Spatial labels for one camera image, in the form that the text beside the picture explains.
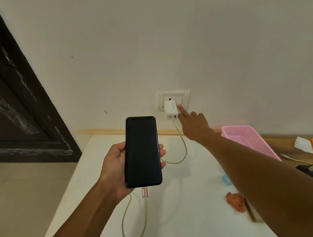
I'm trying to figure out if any person's left hand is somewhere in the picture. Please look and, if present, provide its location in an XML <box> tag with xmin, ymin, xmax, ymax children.
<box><xmin>98</xmin><ymin>141</ymin><xmax>167</xmax><ymax>203</ymax></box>

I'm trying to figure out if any person's right hand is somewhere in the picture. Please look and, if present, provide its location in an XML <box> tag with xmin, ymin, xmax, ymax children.
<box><xmin>176</xmin><ymin>104</ymin><xmax>216</xmax><ymax>143</ymax></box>

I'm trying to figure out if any white charger adapter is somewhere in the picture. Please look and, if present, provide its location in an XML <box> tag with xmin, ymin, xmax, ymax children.
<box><xmin>163</xmin><ymin>100</ymin><xmax>180</xmax><ymax>120</ymax></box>

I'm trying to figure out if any black smartphone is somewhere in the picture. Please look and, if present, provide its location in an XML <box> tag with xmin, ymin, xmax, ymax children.
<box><xmin>125</xmin><ymin>116</ymin><xmax>163</xmax><ymax>189</ymax></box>

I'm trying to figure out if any white charging cable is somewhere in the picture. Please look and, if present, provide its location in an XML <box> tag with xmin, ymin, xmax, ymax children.
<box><xmin>121</xmin><ymin>118</ymin><xmax>188</xmax><ymax>237</ymax></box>

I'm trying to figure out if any orange cleaning cloth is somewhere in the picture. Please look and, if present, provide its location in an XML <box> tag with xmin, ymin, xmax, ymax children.
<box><xmin>225</xmin><ymin>191</ymin><xmax>247</xmax><ymax>214</ymax></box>

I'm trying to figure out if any person's right forearm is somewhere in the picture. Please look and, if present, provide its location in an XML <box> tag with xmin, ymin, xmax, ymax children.
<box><xmin>197</xmin><ymin>129</ymin><xmax>313</xmax><ymax>237</ymax></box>

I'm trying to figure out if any pink plastic basket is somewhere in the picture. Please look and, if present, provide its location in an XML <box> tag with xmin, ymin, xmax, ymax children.
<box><xmin>221</xmin><ymin>125</ymin><xmax>283</xmax><ymax>162</ymax></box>

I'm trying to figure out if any brown wooden board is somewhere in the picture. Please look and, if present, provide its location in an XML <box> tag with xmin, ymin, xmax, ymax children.
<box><xmin>215</xmin><ymin>129</ymin><xmax>313</xmax><ymax>223</ymax></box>

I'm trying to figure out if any black carved door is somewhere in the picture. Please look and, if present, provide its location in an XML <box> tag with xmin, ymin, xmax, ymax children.
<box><xmin>0</xmin><ymin>14</ymin><xmax>82</xmax><ymax>163</ymax></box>

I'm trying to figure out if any white crumpled tissue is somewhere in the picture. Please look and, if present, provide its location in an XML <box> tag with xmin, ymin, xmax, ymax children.
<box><xmin>294</xmin><ymin>136</ymin><xmax>313</xmax><ymax>154</ymax></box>

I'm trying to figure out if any black power bank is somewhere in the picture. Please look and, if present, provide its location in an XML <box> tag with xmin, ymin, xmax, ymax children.
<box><xmin>295</xmin><ymin>164</ymin><xmax>313</xmax><ymax>178</ymax></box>

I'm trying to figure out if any white wall socket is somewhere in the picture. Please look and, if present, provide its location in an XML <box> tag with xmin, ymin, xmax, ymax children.
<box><xmin>157</xmin><ymin>90</ymin><xmax>191</xmax><ymax>113</ymax></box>

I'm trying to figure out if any thin white loose cable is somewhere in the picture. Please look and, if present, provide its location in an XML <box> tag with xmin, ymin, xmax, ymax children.
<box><xmin>280</xmin><ymin>153</ymin><xmax>313</xmax><ymax>165</ymax></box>

